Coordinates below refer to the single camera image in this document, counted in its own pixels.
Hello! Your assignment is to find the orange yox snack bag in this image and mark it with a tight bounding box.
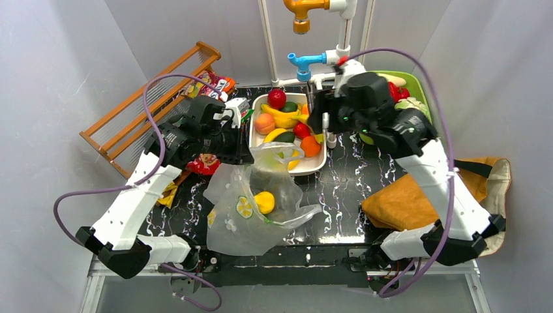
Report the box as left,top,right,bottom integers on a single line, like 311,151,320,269
180,70,235,100

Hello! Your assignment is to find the orange fruit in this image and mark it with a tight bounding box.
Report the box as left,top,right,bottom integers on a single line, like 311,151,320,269
300,136,321,157

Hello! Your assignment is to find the clear lemon print plastic bag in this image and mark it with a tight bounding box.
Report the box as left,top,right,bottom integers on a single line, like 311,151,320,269
203,142,322,256

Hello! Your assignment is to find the white fruit tray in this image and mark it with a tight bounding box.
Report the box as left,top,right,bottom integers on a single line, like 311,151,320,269
249,93,327,176

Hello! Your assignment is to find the white radish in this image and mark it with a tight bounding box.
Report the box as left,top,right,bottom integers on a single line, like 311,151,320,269
377,72,407,87

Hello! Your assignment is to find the orange canvas tote bag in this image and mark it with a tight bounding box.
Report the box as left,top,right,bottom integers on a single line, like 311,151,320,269
361,155,511,266

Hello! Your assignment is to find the red bell pepper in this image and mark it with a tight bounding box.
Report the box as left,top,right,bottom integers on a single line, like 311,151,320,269
388,82,410,103

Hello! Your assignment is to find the green avocado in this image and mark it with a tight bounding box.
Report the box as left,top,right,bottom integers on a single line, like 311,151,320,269
273,131,296,143

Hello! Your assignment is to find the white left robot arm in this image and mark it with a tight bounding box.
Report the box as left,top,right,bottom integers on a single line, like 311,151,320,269
76,96,254,279

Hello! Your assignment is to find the orange tap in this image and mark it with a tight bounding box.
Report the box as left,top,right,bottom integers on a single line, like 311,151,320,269
283,0,330,35

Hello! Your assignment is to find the peach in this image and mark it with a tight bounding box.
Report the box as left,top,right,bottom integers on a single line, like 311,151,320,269
254,113,276,135

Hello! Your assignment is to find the red strawberry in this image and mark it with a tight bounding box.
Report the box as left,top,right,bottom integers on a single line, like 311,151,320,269
293,122,311,140

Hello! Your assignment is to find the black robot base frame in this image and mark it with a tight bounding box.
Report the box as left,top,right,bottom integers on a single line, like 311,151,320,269
192,243,410,288

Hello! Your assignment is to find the red snack bag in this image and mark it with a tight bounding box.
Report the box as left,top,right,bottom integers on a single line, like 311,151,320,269
186,153,220,176

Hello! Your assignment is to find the yellow snack wrapper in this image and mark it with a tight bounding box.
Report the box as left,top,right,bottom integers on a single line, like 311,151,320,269
157,182,178,207

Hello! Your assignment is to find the red pomegranate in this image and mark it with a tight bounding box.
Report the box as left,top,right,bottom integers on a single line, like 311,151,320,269
267,89,286,110

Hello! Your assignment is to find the green vegetable tray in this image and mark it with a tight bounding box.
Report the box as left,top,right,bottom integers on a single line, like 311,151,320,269
358,70,433,145

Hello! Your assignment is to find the cauliflower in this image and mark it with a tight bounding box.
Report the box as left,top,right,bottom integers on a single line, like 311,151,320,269
395,97,432,123

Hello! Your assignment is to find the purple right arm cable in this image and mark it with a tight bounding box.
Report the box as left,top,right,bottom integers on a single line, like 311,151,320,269
338,47,456,299

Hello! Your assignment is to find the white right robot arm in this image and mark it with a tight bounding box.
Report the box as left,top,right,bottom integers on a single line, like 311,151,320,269
308,57,506,266

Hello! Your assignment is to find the white pvc pipe frame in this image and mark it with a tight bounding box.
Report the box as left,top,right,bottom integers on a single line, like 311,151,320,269
258,0,377,150

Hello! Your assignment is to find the yellow lemon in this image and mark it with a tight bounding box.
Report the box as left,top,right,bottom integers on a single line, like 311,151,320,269
254,191,275,215

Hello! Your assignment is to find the yellow banana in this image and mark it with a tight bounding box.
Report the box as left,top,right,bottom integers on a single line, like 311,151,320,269
260,104,301,129

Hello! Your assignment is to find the blue tap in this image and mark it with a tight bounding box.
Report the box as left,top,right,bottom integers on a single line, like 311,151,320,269
288,53,327,82

